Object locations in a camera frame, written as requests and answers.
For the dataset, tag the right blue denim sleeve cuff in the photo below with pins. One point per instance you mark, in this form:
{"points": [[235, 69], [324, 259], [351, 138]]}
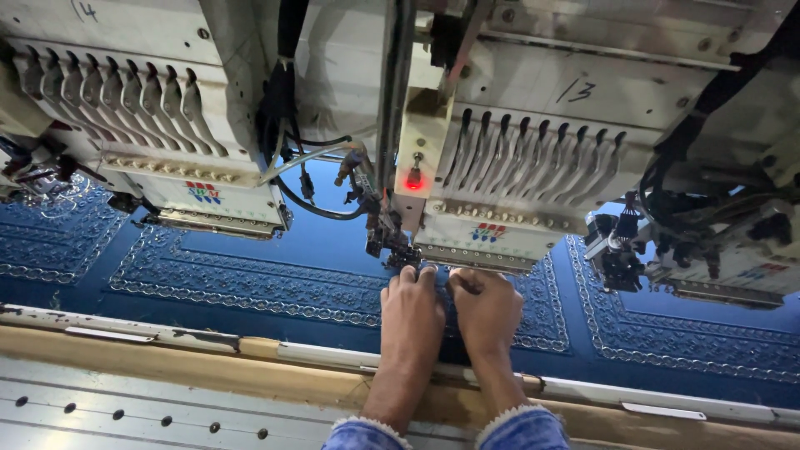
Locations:
{"points": [[525, 431]]}

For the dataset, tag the blue denim sleeve cuff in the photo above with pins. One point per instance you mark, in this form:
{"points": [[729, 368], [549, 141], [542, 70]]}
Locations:
{"points": [[525, 431], [362, 437]]}

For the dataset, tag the person's left hand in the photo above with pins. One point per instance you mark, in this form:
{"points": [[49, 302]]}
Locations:
{"points": [[411, 315]]}

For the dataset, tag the red lit toggle switch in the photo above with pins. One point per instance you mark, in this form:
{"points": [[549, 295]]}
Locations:
{"points": [[414, 178]]}

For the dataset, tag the left blue denim sleeve cuff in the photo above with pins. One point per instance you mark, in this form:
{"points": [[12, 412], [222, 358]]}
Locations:
{"points": [[362, 437]]}

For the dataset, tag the grey perforated metal table plate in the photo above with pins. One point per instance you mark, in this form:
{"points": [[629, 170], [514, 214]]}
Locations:
{"points": [[125, 412]]}

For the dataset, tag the black presser foot mechanism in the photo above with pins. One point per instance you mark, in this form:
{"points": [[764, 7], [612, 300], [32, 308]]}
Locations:
{"points": [[394, 247]]}

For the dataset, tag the person's left fingers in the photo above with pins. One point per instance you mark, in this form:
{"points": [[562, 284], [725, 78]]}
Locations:
{"points": [[412, 276]]}

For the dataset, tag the white embroidery machine head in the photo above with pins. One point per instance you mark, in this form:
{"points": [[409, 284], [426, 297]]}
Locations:
{"points": [[156, 112]]}

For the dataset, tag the white frame clip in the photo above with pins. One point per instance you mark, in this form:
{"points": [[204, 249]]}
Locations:
{"points": [[109, 334], [664, 411]]}

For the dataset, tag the tan padded bar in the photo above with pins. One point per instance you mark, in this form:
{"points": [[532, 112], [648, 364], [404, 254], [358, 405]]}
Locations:
{"points": [[187, 369]]}

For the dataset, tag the person's right fingers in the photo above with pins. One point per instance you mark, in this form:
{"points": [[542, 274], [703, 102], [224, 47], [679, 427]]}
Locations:
{"points": [[467, 281]]}

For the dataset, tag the person's right hand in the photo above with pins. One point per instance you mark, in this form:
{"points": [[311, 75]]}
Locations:
{"points": [[489, 315]]}

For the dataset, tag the white metal frame rail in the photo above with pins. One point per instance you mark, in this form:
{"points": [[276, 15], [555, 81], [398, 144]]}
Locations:
{"points": [[312, 355]]}

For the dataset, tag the white embroidery head, red lamp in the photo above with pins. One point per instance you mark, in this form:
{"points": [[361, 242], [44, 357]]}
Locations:
{"points": [[537, 125]]}

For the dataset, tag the blue embroidered fabric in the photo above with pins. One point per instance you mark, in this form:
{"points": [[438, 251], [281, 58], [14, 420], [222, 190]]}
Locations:
{"points": [[262, 275]]}

